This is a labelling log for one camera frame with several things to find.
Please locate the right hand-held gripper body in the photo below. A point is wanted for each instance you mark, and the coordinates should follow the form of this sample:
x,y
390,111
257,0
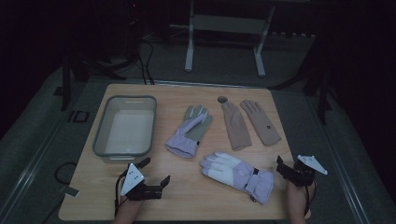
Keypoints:
x,y
303,174

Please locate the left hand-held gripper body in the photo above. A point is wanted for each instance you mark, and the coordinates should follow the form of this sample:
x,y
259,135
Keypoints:
x,y
132,180

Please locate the plain beige glove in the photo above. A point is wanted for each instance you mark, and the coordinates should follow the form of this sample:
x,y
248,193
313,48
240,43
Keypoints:
x,y
236,130

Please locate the person's right hand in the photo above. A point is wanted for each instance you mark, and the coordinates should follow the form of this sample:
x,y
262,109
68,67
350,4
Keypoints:
x,y
297,199

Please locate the person's left hand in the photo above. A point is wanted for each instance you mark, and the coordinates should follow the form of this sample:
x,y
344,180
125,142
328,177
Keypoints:
x,y
129,208

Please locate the grey plastic bin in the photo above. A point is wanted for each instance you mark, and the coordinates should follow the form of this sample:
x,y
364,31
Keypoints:
x,y
130,130

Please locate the purple and white ski glove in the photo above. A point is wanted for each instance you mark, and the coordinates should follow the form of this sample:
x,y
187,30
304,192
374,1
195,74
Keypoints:
x,y
236,174

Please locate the beige glove with dark button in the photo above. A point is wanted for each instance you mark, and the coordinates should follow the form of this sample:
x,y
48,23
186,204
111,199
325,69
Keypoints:
x,y
261,123

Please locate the purple glove with grey palm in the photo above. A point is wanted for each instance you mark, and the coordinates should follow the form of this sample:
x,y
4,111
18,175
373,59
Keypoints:
x,y
186,138

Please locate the black tripod stand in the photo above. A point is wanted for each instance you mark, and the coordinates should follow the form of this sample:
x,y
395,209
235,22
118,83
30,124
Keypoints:
x,y
323,90

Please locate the round grey table grommet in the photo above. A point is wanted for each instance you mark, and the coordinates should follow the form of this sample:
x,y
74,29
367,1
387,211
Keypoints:
x,y
222,99

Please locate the white metal stand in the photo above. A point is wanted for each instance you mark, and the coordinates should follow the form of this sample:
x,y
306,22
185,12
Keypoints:
x,y
224,25

